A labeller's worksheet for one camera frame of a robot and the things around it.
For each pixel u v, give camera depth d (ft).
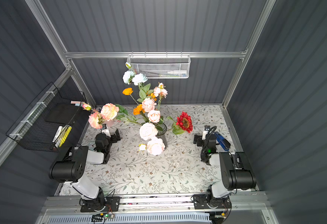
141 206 2.42
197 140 2.88
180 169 2.84
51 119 2.49
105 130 2.72
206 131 2.67
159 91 2.32
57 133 2.30
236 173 1.47
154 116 1.83
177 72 2.99
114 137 2.84
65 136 2.28
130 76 2.34
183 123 1.96
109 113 1.86
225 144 3.01
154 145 1.80
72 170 1.54
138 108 2.37
